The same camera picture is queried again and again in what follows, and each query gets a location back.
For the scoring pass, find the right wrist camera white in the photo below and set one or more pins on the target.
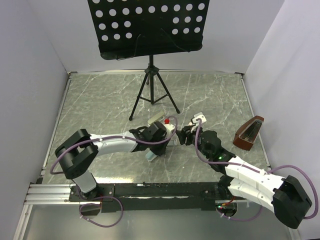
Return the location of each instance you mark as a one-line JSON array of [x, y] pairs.
[[196, 120]]

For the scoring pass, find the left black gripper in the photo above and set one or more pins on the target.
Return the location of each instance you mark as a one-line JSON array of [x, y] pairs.
[[160, 152]]

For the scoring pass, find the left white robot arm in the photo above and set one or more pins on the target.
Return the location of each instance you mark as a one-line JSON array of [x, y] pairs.
[[78, 152]]

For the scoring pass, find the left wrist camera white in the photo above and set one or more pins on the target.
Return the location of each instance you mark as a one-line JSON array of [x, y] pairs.
[[170, 128]]

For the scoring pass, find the light blue stapler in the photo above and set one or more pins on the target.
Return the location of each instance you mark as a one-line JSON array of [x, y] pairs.
[[150, 156]]

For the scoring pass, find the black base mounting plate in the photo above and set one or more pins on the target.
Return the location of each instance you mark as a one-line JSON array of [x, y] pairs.
[[154, 196]]

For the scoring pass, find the brown wooden metronome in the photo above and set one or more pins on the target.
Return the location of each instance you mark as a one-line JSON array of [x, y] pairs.
[[246, 135]]

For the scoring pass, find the aluminium rail frame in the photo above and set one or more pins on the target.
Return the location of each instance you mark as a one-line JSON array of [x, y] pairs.
[[130, 170]]

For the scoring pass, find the black perforated music stand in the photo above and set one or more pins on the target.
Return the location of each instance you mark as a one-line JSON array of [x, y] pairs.
[[127, 29]]

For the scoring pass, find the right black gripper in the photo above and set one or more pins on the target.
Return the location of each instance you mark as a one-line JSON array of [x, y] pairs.
[[185, 132]]

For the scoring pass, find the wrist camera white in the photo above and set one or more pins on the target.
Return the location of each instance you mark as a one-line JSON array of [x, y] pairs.
[[196, 120], [170, 128]]

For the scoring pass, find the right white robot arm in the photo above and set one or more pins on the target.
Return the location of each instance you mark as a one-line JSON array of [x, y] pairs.
[[283, 196]]

